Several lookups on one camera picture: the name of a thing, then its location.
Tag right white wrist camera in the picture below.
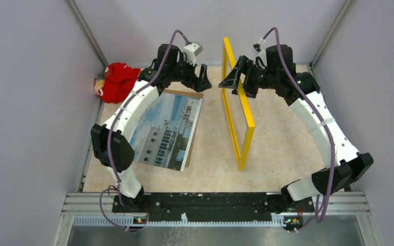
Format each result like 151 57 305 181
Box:
252 37 266 53

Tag aluminium rail with cable duct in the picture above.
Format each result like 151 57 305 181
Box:
61 192 371 228

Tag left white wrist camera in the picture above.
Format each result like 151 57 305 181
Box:
183 42 203 66

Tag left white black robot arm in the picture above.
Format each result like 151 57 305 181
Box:
90 42 212 212

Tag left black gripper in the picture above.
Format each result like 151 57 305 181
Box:
168 53 211 92

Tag building photo print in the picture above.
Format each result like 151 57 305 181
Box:
129 92 204 172

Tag brown cardboard backing board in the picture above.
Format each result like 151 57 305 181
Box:
163 90 203 171

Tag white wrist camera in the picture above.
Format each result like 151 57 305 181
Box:
252 37 266 53
183 42 203 66

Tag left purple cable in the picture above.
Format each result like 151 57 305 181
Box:
99 29 191 233

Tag red crumpled cloth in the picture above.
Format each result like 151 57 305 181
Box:
93 62 141 104

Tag yellow wooden picture frame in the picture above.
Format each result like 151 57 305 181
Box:
221 36 255 172

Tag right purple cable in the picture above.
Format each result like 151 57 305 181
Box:
262 27 337 233

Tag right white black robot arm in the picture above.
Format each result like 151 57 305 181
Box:
219 45 373 213

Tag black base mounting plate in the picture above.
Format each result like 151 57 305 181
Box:
112 192 315 222

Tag purple cable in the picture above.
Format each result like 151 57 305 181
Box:
262 27 337 233
99 29 191 233

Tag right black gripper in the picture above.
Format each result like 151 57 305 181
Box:
219 56 278 98

